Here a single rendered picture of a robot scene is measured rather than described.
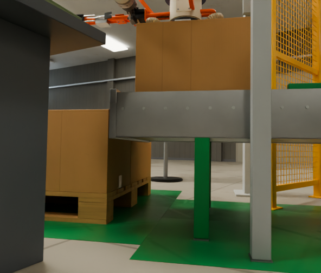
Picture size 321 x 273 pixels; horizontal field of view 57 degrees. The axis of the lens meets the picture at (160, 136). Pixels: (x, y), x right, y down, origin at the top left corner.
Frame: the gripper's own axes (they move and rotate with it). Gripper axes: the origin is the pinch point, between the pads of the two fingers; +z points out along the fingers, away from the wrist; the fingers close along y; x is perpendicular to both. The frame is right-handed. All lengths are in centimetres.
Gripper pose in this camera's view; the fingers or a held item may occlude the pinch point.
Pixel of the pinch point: (136, 18)
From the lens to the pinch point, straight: 176.8
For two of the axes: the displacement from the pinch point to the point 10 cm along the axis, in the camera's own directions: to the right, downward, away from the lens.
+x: 9.8, 0.0, -1.8
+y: -0.1, 10.0, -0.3
